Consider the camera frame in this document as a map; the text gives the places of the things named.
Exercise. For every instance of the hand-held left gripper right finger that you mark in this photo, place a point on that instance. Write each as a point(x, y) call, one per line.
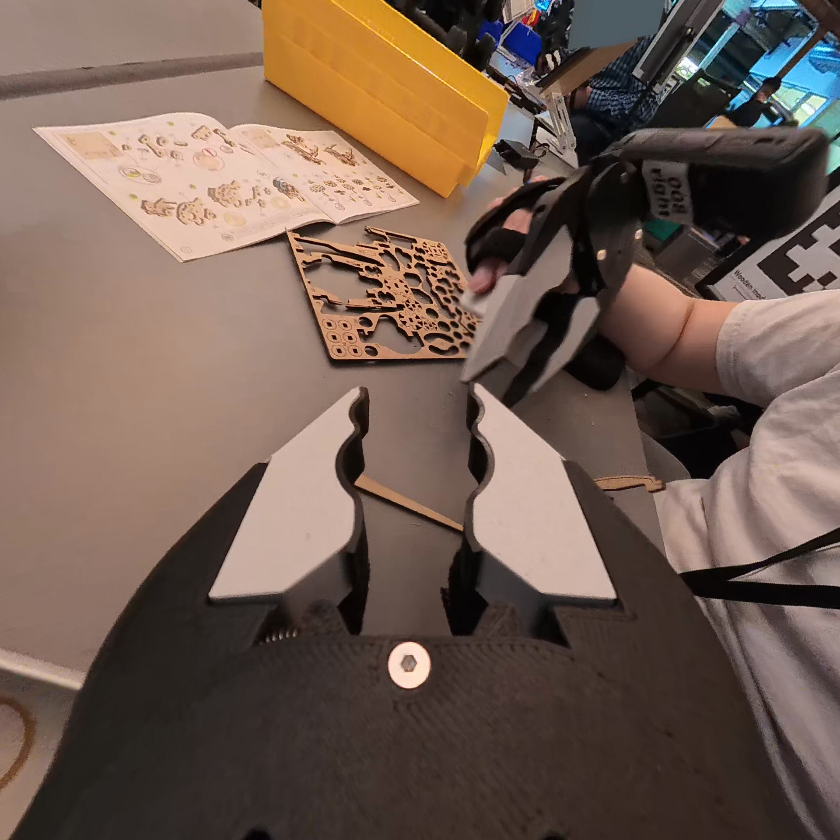
point(538, 525)

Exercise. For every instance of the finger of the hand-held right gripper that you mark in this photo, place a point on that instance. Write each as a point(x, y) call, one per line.
point(518, 308)
point(577, 331)

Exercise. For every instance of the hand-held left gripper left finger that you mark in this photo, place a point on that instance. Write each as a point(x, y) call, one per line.
point(289, 518)

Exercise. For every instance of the laser-cut wooden parts sheet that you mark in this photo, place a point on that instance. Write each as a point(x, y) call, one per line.
point(354, 353)

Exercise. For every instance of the person's right forearm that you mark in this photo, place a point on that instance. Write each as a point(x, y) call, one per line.
point(663, 334)

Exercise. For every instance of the person's right hand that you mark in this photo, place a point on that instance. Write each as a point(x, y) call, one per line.
point(487, 274)

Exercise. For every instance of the black pouch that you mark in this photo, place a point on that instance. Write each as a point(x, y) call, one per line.
point(600, 364)

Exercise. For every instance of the small wooden part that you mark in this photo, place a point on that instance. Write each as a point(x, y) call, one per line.
point(623, 484)

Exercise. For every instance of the white sign with black tag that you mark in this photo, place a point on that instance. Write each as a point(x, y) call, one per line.
point(741, 279)

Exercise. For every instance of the thin wooden stick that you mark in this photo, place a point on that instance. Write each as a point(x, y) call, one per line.
point(407, 504)

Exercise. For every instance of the small black device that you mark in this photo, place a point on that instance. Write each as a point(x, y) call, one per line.
point(515, 156)

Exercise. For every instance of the small white stand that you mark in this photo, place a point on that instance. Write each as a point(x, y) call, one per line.
point(561, 128)

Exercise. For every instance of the person's white shirt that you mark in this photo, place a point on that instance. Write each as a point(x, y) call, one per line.
point(774, 459)

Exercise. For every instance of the yellow plastic bin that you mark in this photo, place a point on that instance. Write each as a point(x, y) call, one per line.
point(380, 85)

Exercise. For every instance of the instruction booklet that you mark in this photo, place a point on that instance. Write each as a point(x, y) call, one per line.
point(197, 184)

